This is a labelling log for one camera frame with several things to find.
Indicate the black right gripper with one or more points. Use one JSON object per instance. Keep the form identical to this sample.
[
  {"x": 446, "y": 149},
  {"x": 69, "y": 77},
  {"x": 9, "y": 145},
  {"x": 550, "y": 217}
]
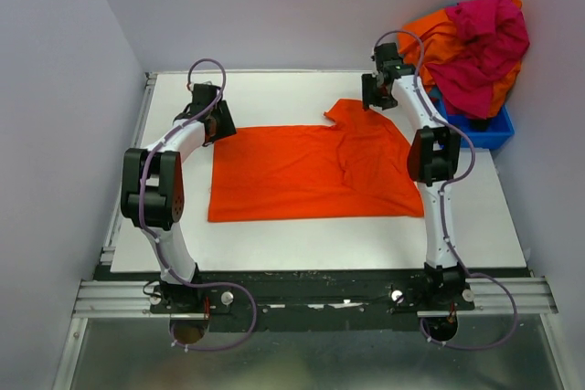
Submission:
[{"x": 368, "y": 98}]

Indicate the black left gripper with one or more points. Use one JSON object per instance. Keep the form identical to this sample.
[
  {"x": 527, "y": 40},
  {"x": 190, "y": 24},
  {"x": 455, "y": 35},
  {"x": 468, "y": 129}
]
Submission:
[{"x": 227, "y": 126}]

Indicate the bright orange t shirt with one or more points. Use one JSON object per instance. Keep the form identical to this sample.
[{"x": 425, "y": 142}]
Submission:
[{"x": 354, "y": 166}]

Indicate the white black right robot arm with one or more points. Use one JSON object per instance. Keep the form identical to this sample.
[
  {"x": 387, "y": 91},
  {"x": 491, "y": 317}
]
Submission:
[{"x": 432, "y": 163}]

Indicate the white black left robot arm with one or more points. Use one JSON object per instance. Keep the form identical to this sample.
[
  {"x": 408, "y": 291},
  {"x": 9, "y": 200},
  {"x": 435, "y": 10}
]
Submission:
[{"x": 152, "y": 191}]

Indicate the orange t shirt in pile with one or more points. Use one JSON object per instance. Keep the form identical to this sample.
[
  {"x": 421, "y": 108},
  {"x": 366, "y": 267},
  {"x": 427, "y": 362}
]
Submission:
[{"x": 430, "y": 39}]

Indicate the blue plastic bin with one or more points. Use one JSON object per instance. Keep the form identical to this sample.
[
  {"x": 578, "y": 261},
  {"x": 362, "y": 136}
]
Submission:
[{"x": 496, "y": 134}]

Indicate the magenta t shirt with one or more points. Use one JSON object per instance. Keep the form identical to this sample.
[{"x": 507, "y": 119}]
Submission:
[{"x": 493, "y": 38}]

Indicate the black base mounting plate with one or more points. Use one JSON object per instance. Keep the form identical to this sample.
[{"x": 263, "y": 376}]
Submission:
[{"x": 291, "y": 301}]

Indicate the aluminium extrusion rail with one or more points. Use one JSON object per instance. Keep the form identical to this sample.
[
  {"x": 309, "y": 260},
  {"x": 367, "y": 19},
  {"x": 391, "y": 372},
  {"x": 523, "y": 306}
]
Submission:
[{"x": 114, "y": 299}]

